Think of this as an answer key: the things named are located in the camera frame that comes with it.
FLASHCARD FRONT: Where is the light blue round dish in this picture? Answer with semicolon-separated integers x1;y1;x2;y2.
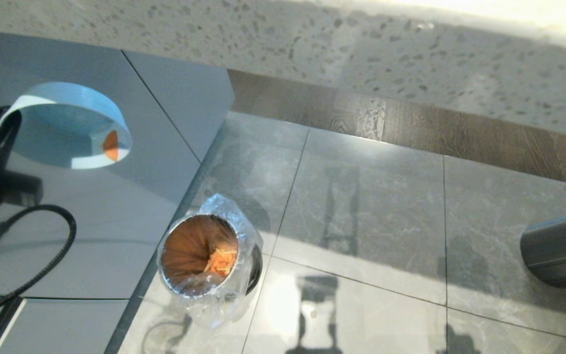
0;82;133;170

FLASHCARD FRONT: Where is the round metal trash bin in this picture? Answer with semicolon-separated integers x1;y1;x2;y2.
158;212;264;299

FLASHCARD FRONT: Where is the orange scraps pile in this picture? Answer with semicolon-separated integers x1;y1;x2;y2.
203;247;238;278

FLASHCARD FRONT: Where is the trash bin with plastic liner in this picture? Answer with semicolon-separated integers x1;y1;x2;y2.
157;193;264;329

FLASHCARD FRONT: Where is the orange food scrap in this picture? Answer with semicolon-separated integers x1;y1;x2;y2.
103;130;119;162

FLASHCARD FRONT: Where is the black cable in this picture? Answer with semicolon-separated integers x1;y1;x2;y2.
0;204;77;323

